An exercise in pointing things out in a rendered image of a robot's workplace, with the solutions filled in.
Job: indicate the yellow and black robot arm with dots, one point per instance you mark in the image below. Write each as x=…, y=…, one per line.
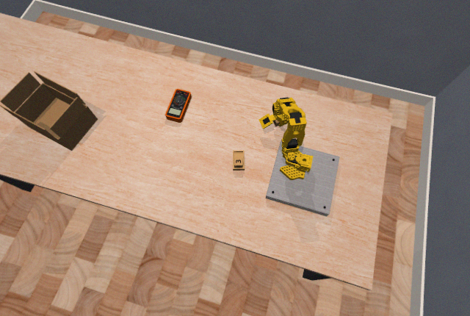
x=296, y=128

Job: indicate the orange digital multimeter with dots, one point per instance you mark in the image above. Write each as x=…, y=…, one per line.
x=178, y=105

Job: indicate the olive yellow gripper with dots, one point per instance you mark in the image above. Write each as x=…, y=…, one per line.
x=268, y=120

